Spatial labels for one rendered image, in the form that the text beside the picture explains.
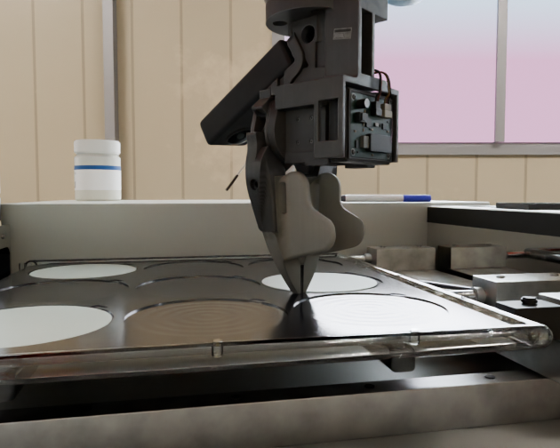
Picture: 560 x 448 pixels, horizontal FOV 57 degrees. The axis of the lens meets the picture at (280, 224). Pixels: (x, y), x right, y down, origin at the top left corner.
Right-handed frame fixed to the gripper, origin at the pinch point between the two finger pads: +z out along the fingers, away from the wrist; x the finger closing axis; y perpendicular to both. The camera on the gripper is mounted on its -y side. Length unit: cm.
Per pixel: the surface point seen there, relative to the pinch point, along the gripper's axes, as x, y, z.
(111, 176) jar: 12, -48, -9
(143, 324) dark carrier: -13.2, -0.2, 1.4
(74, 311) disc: -14.6, -6.1, 1.3
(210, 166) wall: 109, -138, -18
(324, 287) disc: 2.9, 1.1, 1.2
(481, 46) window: 179, -55, -65
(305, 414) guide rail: -6.0, 6.3, 7.3
